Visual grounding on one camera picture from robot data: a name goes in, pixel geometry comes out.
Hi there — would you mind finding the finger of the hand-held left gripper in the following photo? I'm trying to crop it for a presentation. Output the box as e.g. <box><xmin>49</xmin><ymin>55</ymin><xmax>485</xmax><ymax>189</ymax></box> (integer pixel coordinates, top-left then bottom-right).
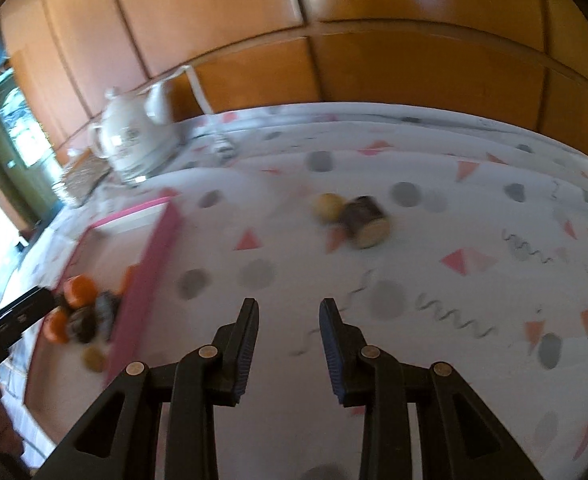
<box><xmin>0</xmin><ymin>286</ymin><xmax>56</xmax><ymax>356</ymax></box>

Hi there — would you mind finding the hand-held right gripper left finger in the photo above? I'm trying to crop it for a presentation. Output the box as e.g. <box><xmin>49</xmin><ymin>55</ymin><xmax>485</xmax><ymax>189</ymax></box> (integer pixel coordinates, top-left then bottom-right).
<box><xmin>49</xmin><ymin>298</ymin><xmax>261</xmax><ymax>480</ymax></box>

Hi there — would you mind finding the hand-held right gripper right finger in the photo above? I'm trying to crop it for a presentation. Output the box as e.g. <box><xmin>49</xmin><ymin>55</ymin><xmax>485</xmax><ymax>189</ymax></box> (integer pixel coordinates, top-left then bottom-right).
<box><xmin>319</xmin><ymin>298</ymin><xmax>544</xmax><ymax>480</ymax></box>

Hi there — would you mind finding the small orange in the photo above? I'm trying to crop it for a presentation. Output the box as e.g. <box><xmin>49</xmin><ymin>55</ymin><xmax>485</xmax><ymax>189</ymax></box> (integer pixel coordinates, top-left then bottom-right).
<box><xmin>41</xmin><ymin>310</ymin><xmax>72</xmax><ymax>345</ymax></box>

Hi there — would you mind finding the large orange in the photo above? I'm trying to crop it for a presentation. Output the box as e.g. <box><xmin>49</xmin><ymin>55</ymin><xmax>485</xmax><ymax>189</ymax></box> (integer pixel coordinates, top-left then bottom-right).
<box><xmin>63</xmin><ymin>275</ymin><xmax>98</xmax><ymax>309</ymax></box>

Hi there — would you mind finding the small brown potato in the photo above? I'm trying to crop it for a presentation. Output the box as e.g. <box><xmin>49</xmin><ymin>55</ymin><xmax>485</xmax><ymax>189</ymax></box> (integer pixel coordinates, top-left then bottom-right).
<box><xmin>315</xmin><ymin>192</ymin><xmax>347</xmax><ymax>223</ymax></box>
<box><xmin>81</xmin><ymin>345</ymin><xmax>107</xmax><ymax>373</ymax></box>

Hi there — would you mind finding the pink shallow tray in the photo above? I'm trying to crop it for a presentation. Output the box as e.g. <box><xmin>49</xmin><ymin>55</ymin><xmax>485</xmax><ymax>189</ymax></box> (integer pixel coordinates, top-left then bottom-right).
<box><xmin>21</xmin><ymin>187</ymin><xmax>182</xmax><ymax>446</ymax></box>

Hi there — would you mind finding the dark cut log piece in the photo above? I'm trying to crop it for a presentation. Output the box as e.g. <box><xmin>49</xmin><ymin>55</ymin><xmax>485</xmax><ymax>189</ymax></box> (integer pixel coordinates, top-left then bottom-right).
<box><xmin>339</xmin><ymin>196</ymin><xmax>392</xmax><ymax>250</ymax></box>

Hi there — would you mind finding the silver patterned tissue box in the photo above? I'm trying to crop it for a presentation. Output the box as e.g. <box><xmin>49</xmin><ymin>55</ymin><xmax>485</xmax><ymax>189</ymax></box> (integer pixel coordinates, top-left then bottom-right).
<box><xmin>56</xmin><ymin>149</ymin><xmax>112</xmax><ymax>208</ymax></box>

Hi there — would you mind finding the patterned white tablecloth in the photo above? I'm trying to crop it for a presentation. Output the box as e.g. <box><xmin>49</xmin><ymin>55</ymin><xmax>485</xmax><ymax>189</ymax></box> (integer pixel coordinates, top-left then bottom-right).
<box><xmin>0</xmin><ymin>102</ymin><xmax>588</xmax><ymax>480</ymax></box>

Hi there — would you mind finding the green framed window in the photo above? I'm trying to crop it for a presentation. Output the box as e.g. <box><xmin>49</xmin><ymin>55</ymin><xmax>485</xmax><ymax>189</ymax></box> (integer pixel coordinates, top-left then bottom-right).
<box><xmin>0</xmin><ymin>67</ymin><xmax>62</xmax><ymax>231</ymax></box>

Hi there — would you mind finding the white ceramic electric kettle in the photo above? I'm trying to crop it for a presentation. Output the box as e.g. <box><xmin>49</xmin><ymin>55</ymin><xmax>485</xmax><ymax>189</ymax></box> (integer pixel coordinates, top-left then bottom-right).
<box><xmin>88</xmin><ymin>82</ymin><xmax>181</xmax><ymax>186</ymax></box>

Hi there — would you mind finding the white power cord with plug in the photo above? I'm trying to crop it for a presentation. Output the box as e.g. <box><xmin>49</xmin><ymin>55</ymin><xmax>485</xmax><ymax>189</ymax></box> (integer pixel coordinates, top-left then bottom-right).
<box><xmin>176</xmin><ymin>65</ymin><xmax>237</xmax><ymax>163</ymax></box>

